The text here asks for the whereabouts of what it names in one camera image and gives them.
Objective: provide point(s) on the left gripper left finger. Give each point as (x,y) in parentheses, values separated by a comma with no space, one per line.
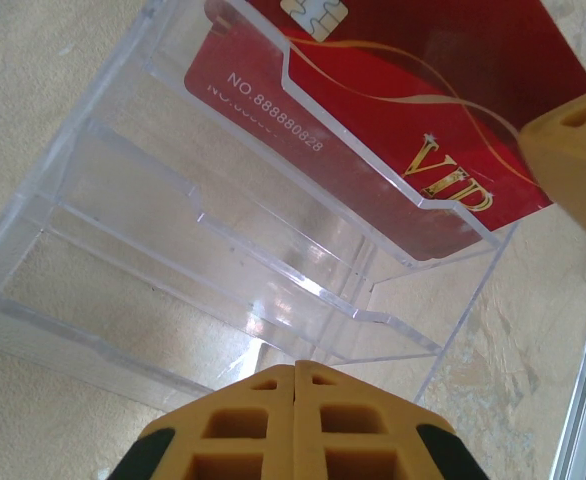
(243,435)

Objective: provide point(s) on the clear acrylic card stand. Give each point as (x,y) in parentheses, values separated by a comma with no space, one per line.
(173,225)

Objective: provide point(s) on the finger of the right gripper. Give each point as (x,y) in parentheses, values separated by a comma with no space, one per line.
(578,170)

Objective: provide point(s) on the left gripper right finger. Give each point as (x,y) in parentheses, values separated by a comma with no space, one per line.
(353,435)

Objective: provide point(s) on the red VIP credit card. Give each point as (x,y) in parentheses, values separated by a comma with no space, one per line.
(373,125)

